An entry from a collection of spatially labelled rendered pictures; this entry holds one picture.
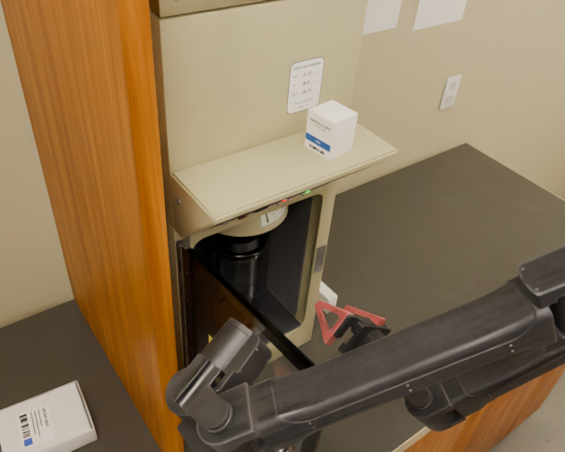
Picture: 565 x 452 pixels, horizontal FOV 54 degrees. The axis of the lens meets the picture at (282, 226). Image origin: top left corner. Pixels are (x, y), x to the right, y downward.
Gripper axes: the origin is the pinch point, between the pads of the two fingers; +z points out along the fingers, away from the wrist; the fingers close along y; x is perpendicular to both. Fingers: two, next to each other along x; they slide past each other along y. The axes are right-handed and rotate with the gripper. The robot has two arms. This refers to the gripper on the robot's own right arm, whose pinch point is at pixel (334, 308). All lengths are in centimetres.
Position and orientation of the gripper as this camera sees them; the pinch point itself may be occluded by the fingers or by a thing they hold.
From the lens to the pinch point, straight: 102.2
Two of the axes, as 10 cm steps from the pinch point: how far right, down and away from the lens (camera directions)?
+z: -5.8, -5.5, 6.0
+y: -6.0, -2.0, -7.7
